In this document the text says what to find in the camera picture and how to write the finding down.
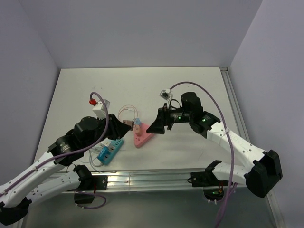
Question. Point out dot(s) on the brown small plug adapter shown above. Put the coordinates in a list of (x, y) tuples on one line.
[(128, 122)]

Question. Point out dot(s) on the teal power strip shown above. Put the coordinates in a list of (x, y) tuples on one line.
[(114, 147)]

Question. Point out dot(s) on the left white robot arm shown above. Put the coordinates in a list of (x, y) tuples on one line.
[(31, 188)]

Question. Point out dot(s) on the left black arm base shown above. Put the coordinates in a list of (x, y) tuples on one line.
[(88, 192)]

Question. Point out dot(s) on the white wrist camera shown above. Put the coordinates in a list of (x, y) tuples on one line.
[(99, 108), (167, 95)]

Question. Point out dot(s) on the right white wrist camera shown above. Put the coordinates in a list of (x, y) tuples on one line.
[(167, 95)]

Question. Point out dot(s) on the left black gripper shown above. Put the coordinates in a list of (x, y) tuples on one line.
[(118, 129)]

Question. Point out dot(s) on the aluminium rail frame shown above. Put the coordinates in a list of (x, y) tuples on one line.
[(147, 187)]

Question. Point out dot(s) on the light blue USB charger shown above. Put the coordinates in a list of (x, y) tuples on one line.
[(137, 121)]

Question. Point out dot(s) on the pink USB charger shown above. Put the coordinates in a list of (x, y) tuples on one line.
[(138, 131)]

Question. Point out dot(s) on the blue square plug adapter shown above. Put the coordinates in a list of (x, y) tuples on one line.
[(103, 155)]

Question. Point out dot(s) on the pink triangular power strip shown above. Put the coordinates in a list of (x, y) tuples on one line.
[(140, 141)]

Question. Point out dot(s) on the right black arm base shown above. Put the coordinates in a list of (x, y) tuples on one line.
[(213, 189)]

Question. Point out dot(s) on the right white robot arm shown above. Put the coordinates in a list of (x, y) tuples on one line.
[(260, 170)]

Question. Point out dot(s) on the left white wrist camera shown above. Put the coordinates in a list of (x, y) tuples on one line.
[(99, 108)]

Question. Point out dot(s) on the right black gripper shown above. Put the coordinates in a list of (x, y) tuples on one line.
[(163, 118)]

